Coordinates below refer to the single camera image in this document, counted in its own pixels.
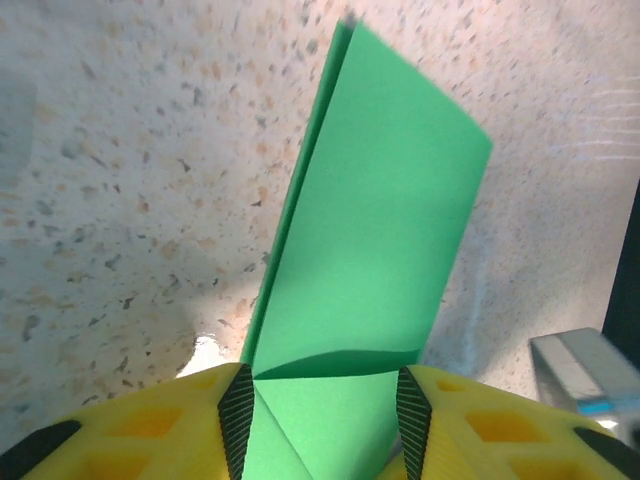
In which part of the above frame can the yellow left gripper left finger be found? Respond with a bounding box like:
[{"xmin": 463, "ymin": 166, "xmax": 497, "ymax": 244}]
[{"xmin": 0, "ymin": 362, "xmax": 256, "ymax": 480}]

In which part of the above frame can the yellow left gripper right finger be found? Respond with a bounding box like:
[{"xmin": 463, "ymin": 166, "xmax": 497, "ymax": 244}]
[{"xmin": 382, "ymin": 363, "xmax": 640, "ymax": 480}]

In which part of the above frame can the green paper sheet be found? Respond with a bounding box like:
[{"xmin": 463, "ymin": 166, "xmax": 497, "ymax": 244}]
[{"xmin": 239, "ymin": 19, "xmax": 495, "ymax": 480}]

